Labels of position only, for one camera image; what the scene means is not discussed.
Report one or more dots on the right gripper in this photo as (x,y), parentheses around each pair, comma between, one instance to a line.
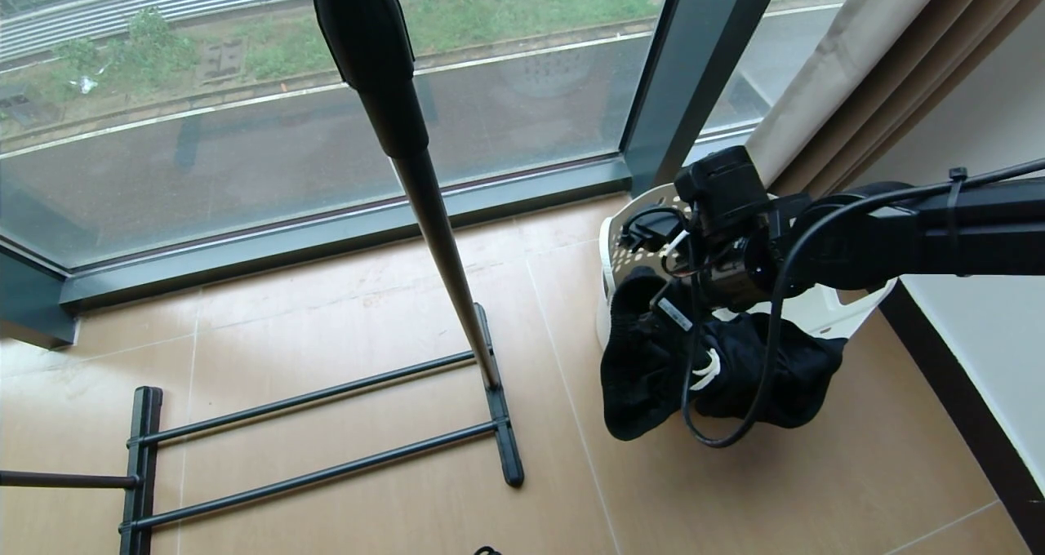
(731,281)

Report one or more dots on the white laundry basket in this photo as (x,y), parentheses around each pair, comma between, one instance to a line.
(849,314)

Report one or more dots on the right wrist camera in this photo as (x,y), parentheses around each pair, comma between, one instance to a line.
(649,230)

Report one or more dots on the beige curtain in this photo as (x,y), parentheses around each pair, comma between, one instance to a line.
(857,73)

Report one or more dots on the black clothes rack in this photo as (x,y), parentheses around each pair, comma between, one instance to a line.
(384,90)

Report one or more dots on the window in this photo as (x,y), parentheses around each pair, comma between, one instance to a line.
(245,171)

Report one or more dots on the heap of clothes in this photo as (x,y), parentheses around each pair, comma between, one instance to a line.
(645,375)

